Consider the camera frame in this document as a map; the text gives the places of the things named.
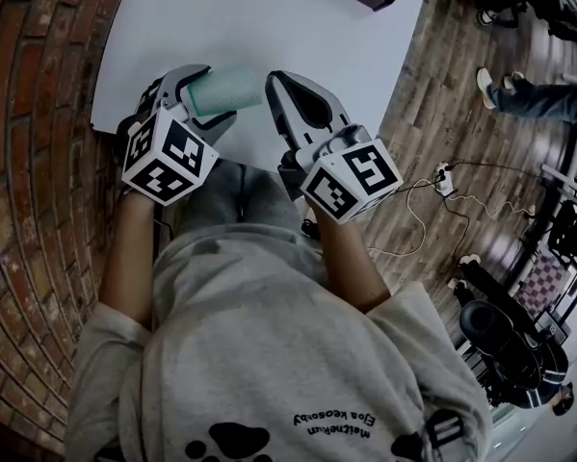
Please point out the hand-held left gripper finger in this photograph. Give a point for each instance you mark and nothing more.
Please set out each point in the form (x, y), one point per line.
(172, 87)
(216, 133)

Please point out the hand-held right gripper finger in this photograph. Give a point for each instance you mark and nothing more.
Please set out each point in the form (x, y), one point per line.
(333, 109)
(288, 123)

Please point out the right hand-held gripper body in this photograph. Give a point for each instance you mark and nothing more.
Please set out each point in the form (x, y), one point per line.
(350, 181)

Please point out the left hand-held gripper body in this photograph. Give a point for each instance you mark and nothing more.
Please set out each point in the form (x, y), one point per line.
(167, 161)

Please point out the clear greenish cup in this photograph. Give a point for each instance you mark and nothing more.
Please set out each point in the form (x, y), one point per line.
(225, 92)

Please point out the person's right forearm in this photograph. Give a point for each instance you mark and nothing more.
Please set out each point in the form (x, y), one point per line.
(350, 267)

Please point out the person's left forearm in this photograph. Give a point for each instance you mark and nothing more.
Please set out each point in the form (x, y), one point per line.
(129, 267)

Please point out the white power strip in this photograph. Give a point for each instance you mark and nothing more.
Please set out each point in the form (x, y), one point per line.
(446, 181)

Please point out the grey printed T-shirt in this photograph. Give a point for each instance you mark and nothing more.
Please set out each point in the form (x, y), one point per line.
(278, 344)

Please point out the pink checkered mat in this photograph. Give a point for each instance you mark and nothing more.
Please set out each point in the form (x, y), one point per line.
(543, 282)

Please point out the black equipment stand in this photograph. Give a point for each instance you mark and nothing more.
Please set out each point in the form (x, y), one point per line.
(567, 229)

